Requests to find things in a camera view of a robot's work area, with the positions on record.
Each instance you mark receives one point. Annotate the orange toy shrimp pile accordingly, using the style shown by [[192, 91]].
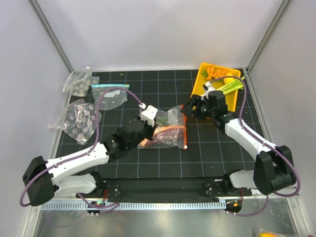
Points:
[[213, 72]]

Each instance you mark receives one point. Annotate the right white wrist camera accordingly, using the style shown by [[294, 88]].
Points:
[[207, 87]]

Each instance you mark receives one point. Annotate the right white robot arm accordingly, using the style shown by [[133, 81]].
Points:
[[274, 169]]

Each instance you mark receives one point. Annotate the yellow toy lemon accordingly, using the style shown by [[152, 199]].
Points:
[[228, 79]]

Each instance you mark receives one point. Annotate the toy cherry tomatoes with leaves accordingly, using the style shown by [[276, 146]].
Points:
[[163, 121]]

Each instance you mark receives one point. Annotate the clear bag with pink dots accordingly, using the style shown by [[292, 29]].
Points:
[[78, 120]]

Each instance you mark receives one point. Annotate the orange zipper clear bag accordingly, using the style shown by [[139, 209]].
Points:
[[175, 117]]

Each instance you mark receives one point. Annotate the toy green onion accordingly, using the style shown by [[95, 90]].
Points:
[[231, 87]]

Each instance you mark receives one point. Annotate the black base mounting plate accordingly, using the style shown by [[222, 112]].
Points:
[[166, 190]]

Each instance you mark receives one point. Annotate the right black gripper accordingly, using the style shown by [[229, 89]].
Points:
[[195, 100]]

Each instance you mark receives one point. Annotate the toy meat slab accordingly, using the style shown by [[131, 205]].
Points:
[[165, 137]]

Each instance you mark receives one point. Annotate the clear bag with grey discs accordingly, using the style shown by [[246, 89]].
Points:
[[79, 82]]

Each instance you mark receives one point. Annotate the green toy leaf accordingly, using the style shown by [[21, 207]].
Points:
[[204, 73]]

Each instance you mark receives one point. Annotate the perforated aluminium rail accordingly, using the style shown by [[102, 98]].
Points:
[[65, 205]]

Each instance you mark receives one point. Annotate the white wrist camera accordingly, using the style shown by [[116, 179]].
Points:
[[207, 87], [148, 114]]

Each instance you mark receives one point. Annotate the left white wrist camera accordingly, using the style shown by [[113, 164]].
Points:
[[148, 114]]

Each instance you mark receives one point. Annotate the blue zipper clear bag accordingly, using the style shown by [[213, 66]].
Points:
[[110, 98]]

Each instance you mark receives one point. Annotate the black grid mat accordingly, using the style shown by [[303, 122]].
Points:
[[209, 152]]

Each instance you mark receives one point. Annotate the yellow object in corner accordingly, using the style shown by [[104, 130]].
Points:
[[266, 233]]

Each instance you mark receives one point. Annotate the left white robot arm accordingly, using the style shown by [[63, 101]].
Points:
[[40, 174]]

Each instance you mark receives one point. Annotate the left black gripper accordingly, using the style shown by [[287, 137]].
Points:
[[151, 129]]

